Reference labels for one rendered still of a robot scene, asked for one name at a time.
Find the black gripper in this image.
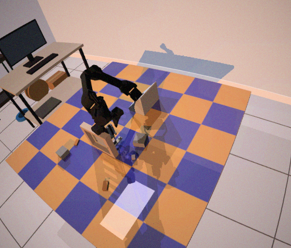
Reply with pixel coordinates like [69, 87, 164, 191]
[91, 107, 124, 135]

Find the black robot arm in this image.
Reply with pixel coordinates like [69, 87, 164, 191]
[80, 65, 143, 126]

